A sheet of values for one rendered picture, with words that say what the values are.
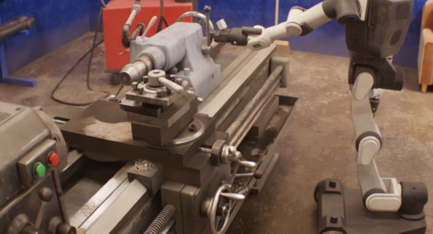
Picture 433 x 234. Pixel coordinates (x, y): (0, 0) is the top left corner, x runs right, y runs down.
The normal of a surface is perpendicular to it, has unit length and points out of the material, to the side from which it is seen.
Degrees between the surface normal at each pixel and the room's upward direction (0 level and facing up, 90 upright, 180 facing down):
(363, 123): 90
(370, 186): 90
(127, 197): 36
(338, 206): 0
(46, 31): 90
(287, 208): 0
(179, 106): 0
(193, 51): 73
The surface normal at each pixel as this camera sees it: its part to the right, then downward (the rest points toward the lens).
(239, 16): -0.33, 0.40
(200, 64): 0.86, -0.24
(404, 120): 0.00, -0.91
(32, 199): 0.94, 0.14
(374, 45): -0.77, 0.25
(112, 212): 0.55, -0.65
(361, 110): 0.05, 0.73
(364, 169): -0.17, 0.76
